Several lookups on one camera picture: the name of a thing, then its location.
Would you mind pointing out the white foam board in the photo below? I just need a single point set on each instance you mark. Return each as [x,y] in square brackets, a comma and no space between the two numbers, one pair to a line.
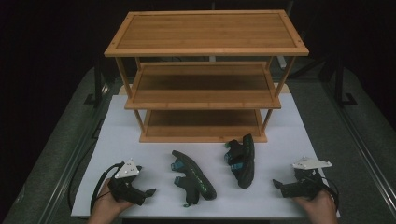
[155,146]

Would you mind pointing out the person's left hand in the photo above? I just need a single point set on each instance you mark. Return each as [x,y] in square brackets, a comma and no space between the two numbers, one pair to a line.
[106,208]

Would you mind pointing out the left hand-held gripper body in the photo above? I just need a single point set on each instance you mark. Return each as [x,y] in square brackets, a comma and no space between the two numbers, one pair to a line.
[127,188]

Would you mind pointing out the black metal stand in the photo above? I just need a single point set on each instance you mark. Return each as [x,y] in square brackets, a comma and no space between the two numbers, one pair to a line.
[97,84]
[340,84]

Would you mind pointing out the tan wooden board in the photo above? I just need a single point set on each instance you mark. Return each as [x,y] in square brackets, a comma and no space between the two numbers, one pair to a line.
[285,88]

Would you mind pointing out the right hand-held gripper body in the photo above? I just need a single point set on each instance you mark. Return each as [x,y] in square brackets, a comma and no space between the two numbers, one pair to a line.
[306,185]

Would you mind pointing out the aluminium rail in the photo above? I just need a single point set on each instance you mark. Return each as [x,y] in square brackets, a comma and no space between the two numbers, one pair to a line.
[71,165]
[361,149]

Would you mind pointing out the person's right hand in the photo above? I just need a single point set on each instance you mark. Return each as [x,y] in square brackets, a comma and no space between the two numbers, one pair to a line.
[320,208]

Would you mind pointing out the three-tier wooden shelf rack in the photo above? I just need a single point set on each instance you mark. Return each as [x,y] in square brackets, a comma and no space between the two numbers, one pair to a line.
[205,31]

